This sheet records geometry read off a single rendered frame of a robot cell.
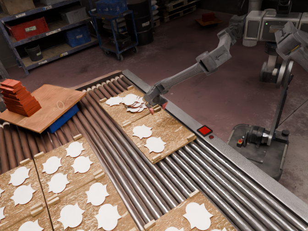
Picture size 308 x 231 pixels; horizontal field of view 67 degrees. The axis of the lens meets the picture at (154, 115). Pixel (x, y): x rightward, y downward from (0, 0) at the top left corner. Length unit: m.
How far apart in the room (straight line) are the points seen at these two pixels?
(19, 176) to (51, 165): 0.19
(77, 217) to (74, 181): 0.24
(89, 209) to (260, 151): 1.68
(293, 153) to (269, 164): 0.55
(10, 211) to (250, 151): 1.96
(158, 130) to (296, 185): 1.52
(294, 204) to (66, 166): 1.28
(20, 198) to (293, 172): 2.34
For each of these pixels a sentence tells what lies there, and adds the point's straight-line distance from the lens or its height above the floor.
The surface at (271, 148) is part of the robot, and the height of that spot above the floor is 0.24.
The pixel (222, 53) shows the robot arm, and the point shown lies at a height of 1.50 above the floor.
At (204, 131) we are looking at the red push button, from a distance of 1.60.
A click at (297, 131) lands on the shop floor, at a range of 3.16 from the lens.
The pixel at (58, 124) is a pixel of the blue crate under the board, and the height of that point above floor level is 0.95.
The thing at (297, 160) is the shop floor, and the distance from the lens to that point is 2.84.
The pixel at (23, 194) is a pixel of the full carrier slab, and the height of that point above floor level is 0.95.
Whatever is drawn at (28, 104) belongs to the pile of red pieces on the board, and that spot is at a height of 1.13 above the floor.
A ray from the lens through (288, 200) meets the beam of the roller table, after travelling 1.38.
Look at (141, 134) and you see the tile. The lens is 1.59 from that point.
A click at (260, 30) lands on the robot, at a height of 1.44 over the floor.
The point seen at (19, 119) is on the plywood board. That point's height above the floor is 1.04.
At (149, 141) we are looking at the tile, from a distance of 1.53.
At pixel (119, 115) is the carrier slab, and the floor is 0.94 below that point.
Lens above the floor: 2.03
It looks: 39 degrees down
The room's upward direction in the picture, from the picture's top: 9 degrees counter-clockwise
